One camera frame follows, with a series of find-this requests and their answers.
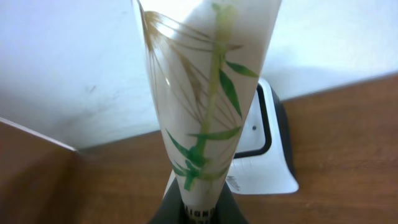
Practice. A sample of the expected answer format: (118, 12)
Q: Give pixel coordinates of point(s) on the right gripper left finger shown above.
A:
(171, 210)

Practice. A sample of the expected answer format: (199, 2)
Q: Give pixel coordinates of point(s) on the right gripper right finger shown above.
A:
(227, 210)

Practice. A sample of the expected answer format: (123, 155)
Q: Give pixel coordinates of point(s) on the white tube with cork cap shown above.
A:
(204, 60)

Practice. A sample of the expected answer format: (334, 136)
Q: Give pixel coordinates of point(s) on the white barcode scanner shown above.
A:
(267, 155)

